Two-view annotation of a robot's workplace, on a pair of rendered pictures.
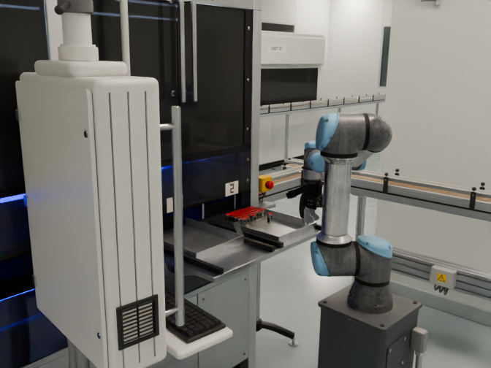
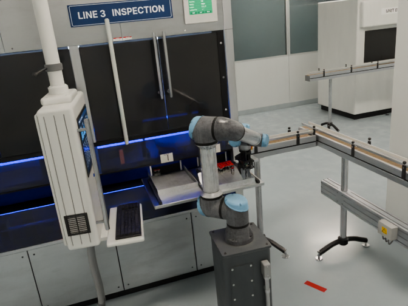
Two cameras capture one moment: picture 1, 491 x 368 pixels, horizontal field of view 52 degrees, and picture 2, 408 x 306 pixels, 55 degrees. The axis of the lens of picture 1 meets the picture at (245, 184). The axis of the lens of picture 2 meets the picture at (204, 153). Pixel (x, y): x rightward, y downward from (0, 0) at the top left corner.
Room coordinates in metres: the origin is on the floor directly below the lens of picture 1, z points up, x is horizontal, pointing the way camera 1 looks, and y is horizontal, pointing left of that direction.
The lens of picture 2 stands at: (0.00, -1.29, 1.88)
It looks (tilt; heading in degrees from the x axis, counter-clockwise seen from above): 19 degrees down; 33
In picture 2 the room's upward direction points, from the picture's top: 6 degrees counter-clockwise
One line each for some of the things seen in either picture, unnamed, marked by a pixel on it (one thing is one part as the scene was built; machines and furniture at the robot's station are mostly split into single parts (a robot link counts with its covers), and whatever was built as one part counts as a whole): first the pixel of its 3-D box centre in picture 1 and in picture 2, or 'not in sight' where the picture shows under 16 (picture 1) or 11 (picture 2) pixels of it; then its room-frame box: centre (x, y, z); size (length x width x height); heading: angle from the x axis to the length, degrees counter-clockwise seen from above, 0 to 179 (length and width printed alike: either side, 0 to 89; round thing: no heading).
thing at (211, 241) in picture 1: (190, 237); (172, 179); (1.91, 0.22, 0.90); 0.34 x 0.26 x 0.04; 49
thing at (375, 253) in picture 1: (371, 257); (235, 209); (1.58, -0.42, 0.96); 0.13 x 0.12 x 0.14; 93
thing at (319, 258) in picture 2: not in sight; (342, 244); (2.85, -0.68, 0.07); 0.50 x 0.08 x 0.14; 139
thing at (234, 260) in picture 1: (231, 237); (200, 181); (2.00, 0.05, 0.87); 0.70 x 0.48 x 0.02; 139
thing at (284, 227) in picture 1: (266, 223); (226, 175); (2.09, -0.09, 0.90); 0.34 x 0.26 x 0.04; 48
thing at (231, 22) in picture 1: (216, 79); (195, 80); (2.17, 0.13, 1.51); 0.43 x 0.01 x 0.59; 139
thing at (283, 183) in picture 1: (274, 182); (273, 142); (2.74, -0.16, 0.92); 0.69 x 0.16 x 0.16; 139
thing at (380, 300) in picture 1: (370, 289); (238, 229); (1.59, -0.43, 0.84); 0.15 x 0.15 x 0.10
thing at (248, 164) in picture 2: (313, 193); (246, 158); (2.03, -0.28, 1.06); 0.09 x 0.08 x 0.12; 49
